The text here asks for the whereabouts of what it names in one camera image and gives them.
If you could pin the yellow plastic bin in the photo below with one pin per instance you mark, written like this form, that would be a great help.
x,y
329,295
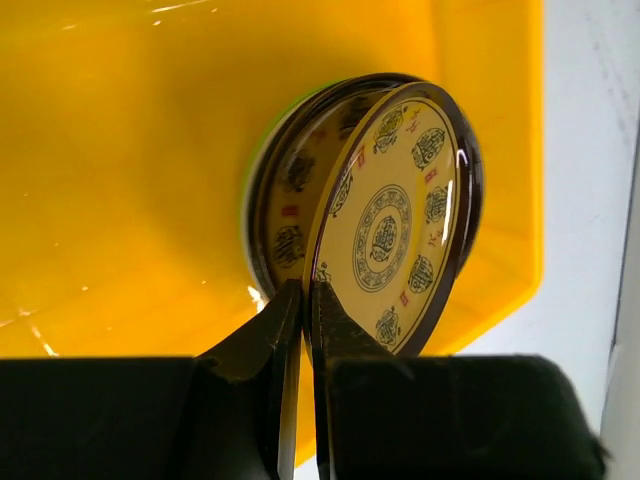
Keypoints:
x,y
126,127

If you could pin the green plastic plate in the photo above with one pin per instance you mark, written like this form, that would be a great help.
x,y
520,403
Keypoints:
x,y
253,161

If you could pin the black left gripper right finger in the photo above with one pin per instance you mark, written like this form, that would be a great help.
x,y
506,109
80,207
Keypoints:
x,y
382,416

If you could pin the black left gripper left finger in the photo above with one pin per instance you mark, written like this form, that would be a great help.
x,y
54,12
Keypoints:
x,y
228,413

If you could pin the yellow brown patterned plate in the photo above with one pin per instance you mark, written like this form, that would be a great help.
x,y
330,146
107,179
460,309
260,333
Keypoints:
x,y
398,216
297,155

